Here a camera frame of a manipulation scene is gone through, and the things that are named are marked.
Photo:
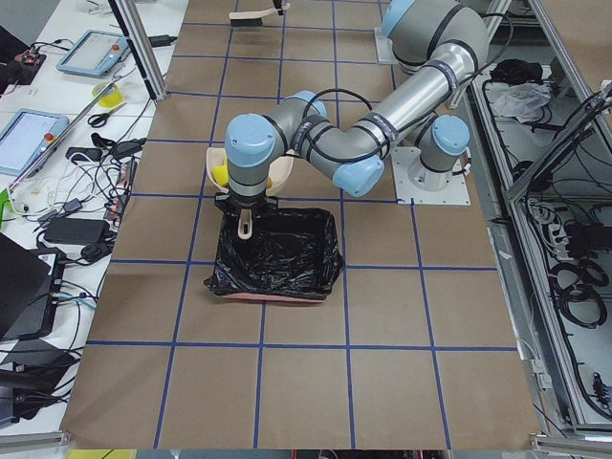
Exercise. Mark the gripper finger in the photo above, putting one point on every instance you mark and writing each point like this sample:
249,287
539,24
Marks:
278,5

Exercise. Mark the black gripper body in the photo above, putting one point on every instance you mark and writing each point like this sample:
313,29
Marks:
244,205

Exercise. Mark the yellow green sponge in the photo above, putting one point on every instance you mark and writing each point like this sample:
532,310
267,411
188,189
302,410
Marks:
220,174

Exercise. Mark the white hand brush black bristles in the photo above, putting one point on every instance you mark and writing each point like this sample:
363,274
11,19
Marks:
254,18

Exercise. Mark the beige plastic dustpan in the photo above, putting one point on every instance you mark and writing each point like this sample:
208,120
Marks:
279,171

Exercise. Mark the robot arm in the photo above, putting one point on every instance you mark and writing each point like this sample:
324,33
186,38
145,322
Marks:
443,44

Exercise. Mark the black trash bag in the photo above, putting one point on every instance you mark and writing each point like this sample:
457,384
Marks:
292,253

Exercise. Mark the black scissors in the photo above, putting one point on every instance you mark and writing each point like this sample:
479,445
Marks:
98,120

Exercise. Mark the yellow tape roll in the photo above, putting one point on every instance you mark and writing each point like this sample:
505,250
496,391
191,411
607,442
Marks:
111,97

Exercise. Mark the black power adapter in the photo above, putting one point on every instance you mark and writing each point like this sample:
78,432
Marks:
74,231

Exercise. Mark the blue teach pendant far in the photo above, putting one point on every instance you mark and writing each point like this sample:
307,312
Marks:
94,54

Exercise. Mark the blue teach pendant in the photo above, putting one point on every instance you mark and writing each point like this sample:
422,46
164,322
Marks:
25,137
94,54

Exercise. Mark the blue teach pendant near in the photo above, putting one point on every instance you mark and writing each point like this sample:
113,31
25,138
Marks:
25,137

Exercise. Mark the black laptop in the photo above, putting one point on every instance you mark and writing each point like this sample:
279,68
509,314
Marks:
30,279

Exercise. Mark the black cloth bundle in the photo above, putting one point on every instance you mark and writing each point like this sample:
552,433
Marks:
517,71

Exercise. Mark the white crumpled cloth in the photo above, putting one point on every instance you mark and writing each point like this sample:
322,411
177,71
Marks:
524,102

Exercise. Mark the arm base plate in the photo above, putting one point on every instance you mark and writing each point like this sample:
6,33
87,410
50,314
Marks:
387,51
416,185

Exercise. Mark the aluminium frame post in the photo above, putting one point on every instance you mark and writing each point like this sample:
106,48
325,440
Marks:
132,28

